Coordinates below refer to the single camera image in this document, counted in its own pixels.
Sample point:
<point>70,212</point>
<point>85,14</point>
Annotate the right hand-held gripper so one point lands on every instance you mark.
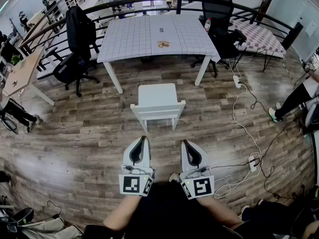
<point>202,187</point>

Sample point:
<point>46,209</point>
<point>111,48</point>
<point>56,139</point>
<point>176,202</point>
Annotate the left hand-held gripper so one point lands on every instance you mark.
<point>130,184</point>

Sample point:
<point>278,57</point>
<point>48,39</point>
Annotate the white chair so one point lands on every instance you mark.
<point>157,93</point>

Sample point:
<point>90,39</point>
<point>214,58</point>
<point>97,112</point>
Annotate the person's right forearm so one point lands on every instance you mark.
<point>219,210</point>

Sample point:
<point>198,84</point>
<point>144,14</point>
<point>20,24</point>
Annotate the person's left forearm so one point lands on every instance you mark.
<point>122,213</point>

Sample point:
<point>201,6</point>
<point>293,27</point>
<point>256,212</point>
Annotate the white grid-pattern table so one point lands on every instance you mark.
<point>113,77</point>

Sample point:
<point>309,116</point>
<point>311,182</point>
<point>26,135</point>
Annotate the black mesh office chair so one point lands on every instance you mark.
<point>218,9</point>

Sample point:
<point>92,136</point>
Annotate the person's shoe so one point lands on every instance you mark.
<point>174,177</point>

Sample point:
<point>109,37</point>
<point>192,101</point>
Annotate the person's black clothing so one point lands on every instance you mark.
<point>169,208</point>

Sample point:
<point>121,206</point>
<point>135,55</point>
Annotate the white power strip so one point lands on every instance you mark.
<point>236,81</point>
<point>252,164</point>

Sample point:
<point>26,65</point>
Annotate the white grid tablecloth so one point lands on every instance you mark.
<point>129,38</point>

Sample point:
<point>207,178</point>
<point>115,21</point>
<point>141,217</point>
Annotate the red-capped water bottle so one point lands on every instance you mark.
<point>207,26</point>

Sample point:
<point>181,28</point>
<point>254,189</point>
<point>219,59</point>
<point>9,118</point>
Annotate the black jacket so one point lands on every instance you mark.
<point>79,31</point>

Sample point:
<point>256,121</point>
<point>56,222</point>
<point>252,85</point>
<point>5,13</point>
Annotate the checkered folding table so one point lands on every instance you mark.
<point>259,38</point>

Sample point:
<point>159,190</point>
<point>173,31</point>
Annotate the light wooden desk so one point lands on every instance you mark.
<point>22,76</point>

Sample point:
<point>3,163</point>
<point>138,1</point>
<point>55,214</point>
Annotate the green potted plant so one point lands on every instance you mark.
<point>16,59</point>

